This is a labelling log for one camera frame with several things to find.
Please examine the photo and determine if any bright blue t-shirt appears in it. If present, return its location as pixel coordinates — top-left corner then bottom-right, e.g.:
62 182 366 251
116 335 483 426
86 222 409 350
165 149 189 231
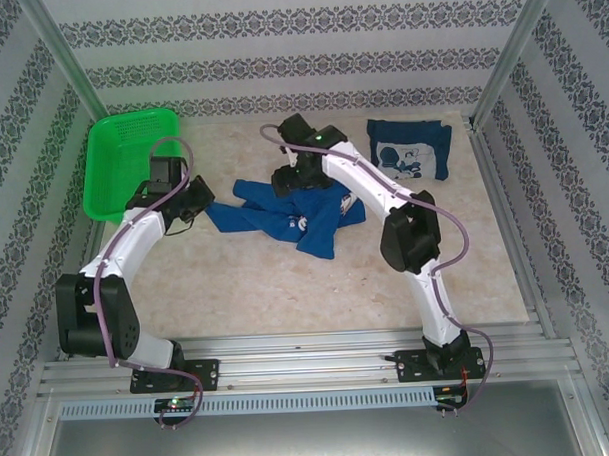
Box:
202 174 370 265

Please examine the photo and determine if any green plastic basket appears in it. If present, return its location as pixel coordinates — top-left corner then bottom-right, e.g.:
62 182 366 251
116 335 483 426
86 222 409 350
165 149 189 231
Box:
79 107 184 227

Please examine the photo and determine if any folded dark blue printed t-shirt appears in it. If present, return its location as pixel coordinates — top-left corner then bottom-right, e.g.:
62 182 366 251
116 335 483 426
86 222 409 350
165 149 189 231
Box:
365 115 455 185

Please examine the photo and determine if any grey metal sheet panel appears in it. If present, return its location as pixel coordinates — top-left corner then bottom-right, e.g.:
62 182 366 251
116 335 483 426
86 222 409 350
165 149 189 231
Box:
38 401 597 456

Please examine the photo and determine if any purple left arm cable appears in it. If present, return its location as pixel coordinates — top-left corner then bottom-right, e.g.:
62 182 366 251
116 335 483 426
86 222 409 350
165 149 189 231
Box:
88 135 205 434

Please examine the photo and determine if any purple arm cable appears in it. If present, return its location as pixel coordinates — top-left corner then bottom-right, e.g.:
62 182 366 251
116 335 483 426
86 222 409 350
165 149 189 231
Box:
88 135 205 434
259 115 495 425

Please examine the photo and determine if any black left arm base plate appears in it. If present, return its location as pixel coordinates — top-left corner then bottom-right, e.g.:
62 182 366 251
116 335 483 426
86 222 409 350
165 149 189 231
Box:
128 358 221 395

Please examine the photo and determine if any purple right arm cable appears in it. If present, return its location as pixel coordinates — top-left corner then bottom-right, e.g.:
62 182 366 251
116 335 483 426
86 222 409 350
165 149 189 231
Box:
259 115 495 425

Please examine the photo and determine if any aluminium rail frame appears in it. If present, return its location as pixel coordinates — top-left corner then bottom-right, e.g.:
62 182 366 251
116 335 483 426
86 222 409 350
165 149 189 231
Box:
35 323 581 398

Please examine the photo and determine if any aluminium corner post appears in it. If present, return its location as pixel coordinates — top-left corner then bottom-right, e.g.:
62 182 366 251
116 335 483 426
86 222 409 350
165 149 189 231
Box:
466 0 565 128
18 0 110 132

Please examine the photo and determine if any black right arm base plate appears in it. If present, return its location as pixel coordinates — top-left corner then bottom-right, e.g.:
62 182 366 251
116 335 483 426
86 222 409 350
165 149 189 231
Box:
394 346 487 385

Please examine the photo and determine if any slotted grey cable duct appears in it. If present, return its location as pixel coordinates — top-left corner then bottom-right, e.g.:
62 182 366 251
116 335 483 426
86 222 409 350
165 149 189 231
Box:
57 387 437 422

